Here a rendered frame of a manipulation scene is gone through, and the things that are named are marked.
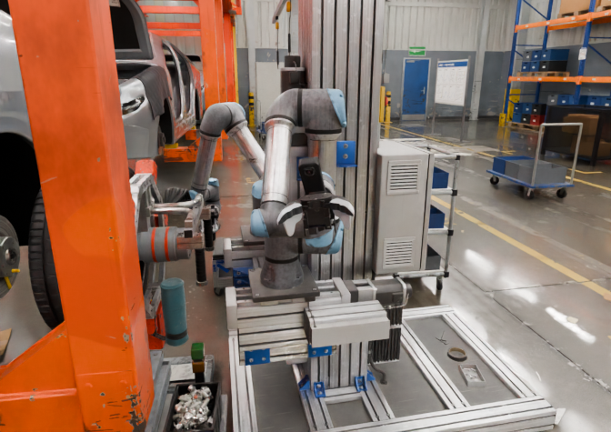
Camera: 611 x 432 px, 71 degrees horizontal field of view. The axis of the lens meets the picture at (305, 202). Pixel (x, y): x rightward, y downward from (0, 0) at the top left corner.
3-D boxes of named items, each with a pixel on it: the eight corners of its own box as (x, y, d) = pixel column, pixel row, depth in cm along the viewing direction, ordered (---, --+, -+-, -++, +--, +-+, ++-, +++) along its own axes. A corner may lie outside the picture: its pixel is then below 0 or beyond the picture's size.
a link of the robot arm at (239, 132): (268, 211, 201) (204, 113, 199) (281, 203, 215) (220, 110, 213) (287, 198, 196) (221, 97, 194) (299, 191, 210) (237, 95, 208)
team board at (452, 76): (423, 135, 1157) (428, 58, 1102) (440, 135, 1166) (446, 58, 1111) (452, 143, 1015) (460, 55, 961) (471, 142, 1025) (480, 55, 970)
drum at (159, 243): (141, 255, 181) (137, 223, 178) (193, 252, 184) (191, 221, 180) (133, 269, 168) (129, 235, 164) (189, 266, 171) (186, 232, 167)
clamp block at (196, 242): (179, 245, 160) (178, 231, 159) (204, 244, 161) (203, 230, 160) (177, 250, 155) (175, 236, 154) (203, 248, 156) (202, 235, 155)
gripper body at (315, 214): (337, 233, 94) (336, 216, 105) (333, 195, 92) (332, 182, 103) (303, 237, 95) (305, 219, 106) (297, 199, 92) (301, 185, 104)
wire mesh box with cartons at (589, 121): (539, 154, 870) (546, 105, 843) (575, 152, 889) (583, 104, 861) (592, 166, 753) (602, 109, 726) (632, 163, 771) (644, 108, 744)
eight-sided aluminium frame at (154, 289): (155, 277, 206) (144, 165, 191) (170, 276, 207) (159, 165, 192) (125, 344, 155) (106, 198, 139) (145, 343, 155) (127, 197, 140)
